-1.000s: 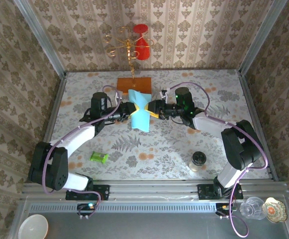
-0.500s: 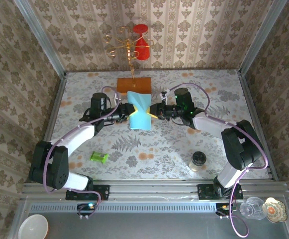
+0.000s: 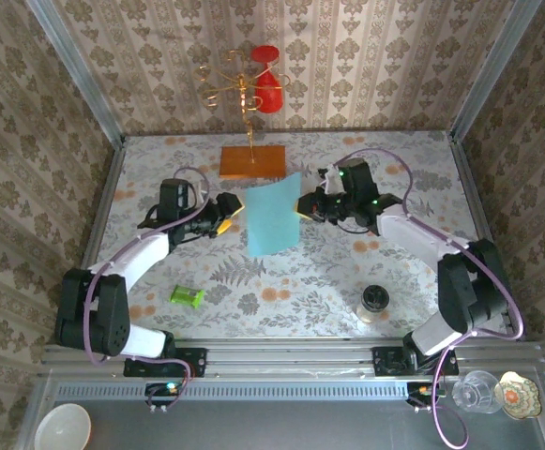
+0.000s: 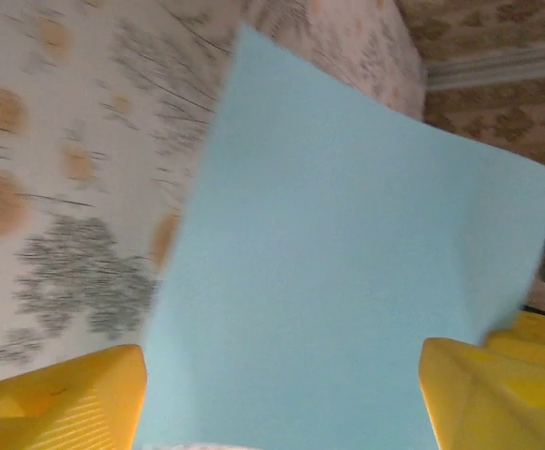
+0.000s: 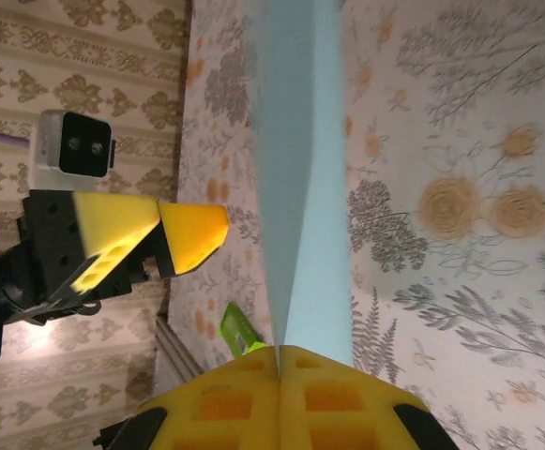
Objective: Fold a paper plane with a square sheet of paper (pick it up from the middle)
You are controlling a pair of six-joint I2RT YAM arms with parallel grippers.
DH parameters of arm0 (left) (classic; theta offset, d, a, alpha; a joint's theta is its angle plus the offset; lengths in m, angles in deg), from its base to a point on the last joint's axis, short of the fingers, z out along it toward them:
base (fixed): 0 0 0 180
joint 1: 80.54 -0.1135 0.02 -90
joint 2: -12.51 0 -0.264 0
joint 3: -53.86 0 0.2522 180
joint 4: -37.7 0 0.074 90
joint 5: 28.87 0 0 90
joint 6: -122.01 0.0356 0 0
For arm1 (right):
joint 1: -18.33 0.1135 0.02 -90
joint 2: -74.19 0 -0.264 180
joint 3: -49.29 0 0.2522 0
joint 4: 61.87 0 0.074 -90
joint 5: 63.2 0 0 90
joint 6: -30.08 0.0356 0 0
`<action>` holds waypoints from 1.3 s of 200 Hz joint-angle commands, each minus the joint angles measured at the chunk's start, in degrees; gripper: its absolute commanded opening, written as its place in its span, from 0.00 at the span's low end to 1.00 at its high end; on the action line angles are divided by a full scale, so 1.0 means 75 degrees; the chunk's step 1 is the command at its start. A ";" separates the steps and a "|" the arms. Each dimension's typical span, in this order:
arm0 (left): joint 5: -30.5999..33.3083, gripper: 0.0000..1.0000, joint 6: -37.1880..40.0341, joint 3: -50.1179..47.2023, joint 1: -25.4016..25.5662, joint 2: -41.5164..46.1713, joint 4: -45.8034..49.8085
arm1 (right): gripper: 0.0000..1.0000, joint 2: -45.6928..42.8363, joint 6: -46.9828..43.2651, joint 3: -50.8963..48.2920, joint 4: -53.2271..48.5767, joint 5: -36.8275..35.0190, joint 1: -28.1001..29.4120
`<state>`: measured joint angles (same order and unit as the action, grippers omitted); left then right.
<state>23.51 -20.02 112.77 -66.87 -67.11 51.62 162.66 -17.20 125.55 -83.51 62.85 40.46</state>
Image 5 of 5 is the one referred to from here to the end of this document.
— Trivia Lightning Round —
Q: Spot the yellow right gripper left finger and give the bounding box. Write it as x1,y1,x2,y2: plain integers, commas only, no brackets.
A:
133,345,283,450

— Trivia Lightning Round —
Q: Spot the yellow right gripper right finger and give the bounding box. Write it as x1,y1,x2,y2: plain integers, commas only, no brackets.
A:
279,344,460,450

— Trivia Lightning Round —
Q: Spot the light blue paper sheet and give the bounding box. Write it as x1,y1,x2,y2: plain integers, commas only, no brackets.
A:
242,0,354,368

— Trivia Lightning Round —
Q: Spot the floral tablecloth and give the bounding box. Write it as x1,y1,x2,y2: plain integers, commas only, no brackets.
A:
166,0,545,450

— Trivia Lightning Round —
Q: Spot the aluminium table side rail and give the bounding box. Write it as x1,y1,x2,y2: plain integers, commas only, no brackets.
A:
153,312,205,386

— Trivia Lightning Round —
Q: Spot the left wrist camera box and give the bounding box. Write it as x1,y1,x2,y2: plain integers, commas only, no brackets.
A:
27,109,117,188

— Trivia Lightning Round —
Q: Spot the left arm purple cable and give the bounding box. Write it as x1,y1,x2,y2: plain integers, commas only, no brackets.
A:
0,125,33,149

